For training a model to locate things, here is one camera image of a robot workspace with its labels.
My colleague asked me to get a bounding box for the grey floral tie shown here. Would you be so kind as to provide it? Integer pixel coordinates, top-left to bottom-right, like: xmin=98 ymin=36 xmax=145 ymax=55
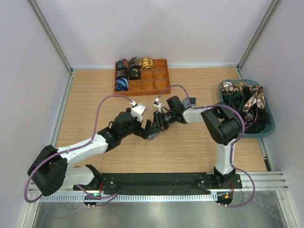
xmin=147 ymin=97 xmax=197 ymax=140

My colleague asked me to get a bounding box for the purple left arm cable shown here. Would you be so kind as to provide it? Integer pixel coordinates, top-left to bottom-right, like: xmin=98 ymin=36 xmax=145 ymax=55
xmin=25 ymin=95 xmax=137 ymax=219

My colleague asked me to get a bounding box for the dark navy floral tie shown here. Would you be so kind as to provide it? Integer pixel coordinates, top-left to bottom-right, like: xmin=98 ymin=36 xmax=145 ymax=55
xmin=240 ymin=104 xmax=258 ymax=130

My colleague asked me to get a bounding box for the aluminium frame rail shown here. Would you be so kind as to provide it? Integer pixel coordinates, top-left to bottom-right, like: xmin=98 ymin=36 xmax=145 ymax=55
xmin=29 ymin=172 xmax=289 ymax=193

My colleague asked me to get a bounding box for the dark brown rolled tie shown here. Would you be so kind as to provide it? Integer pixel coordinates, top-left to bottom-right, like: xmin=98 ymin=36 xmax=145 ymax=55
xmin=116 ymin=69 xmax=128 ymax=79

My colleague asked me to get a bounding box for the dark green tie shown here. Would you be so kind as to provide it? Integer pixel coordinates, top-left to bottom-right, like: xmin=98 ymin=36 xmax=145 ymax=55
xmin=223 ymin=91 xmax=244 ymax=109

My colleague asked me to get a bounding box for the dark camouflage rolled tie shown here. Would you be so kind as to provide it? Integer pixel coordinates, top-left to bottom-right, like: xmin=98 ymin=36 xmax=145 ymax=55
xmin=128 ymin=67 xmax=141 ymax=80

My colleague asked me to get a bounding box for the navy orange rolled tie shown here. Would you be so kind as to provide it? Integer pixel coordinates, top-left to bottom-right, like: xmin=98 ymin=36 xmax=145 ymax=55
xmin=117 ymin=58 xmax=129 ymax=70

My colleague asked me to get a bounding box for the blue striped rolled tie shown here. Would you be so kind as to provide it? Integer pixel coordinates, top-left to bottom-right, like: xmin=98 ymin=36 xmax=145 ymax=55
xmin=115 ymin=78 xmax=129 ymax=92

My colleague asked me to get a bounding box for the brown blue floral tie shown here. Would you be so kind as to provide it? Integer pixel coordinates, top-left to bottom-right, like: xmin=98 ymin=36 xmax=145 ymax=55
xmin=242 ymin=85 xmax=266 ymax=111

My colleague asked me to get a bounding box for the yellow black rolled tie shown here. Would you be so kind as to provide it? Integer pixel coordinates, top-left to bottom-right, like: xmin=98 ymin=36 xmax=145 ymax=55
xmin=141 ymin=57 xmax=154 ymax=69

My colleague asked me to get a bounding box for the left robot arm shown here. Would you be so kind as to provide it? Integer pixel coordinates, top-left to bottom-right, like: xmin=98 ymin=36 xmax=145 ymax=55
xmin=28 ymin=104 xmax=151 ymax=196

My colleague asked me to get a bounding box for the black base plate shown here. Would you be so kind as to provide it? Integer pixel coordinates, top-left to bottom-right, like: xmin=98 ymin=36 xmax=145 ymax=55
xmin=81 ymin=172 xmax=243 ymax=196

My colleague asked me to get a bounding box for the orange compartment tray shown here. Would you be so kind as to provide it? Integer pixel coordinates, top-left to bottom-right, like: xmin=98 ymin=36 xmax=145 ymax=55
xmin=114 ymin=58 xmax=171 ymax=96

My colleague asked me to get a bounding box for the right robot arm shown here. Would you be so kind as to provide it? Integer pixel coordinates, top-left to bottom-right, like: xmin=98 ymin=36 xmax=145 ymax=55
xmin=148 ymin=96 xmax=243 ymax=188

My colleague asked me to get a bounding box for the white slotted cable duct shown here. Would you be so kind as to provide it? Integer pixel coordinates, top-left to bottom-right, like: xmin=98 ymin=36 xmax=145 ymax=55
xmin=39 ymin=192 xmax=218 ymax=203

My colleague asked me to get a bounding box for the brown blue rolled tie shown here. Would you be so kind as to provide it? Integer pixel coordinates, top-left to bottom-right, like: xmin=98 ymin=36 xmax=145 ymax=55
xmin=129 ymin=57 xmax=142 ymax=68

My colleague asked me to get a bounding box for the teal plastic bin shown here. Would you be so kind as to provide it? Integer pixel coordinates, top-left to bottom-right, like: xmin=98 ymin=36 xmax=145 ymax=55
xmin=218 ymin=79 xmax=275 ymax=138

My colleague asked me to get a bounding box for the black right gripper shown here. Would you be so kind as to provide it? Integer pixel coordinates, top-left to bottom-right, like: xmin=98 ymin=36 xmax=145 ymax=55
xmin=149 ymin=111 xmax=176 ymax=135

